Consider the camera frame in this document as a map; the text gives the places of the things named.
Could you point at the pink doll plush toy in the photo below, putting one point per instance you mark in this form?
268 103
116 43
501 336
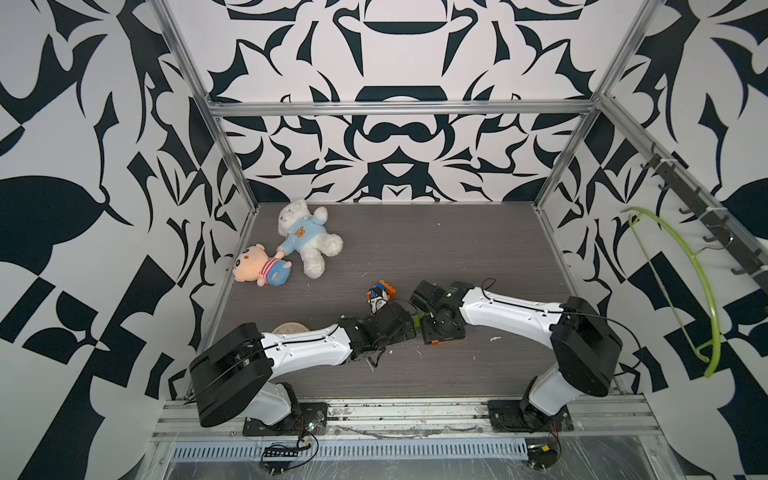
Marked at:
255 265

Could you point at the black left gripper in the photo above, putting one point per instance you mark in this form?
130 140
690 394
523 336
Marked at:
410 332

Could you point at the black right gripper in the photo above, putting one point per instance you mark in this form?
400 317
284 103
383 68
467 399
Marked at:
451 335

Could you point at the white cable duct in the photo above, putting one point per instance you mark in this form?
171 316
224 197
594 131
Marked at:
363 449

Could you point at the black connector box right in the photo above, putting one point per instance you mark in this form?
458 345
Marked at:
541 457

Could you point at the green long lego brick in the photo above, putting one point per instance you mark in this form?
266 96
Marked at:
417 320

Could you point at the black connector box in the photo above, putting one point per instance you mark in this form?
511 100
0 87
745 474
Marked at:
541 457
279 456

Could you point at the aluminium frame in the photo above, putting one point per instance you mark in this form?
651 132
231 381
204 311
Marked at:
494 143

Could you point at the black hook rack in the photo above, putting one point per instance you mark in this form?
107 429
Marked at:
726 232

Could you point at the green hoop hanger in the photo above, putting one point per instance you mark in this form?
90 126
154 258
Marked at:
677 285

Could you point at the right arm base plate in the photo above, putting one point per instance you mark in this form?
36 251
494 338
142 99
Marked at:
517 416

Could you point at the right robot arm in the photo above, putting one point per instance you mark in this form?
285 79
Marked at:
585 347

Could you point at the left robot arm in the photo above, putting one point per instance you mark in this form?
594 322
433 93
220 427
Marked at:
236 374

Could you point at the cream round toy clock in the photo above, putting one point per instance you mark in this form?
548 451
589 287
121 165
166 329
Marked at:
290 328

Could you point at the white teddy bear blue shirt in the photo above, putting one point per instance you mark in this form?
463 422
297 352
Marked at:
304 232

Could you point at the black connector box left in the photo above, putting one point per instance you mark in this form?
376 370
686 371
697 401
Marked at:
279 456

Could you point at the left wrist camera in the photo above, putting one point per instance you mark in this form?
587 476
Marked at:
377 298

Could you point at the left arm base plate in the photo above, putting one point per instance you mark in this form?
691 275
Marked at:
277 411

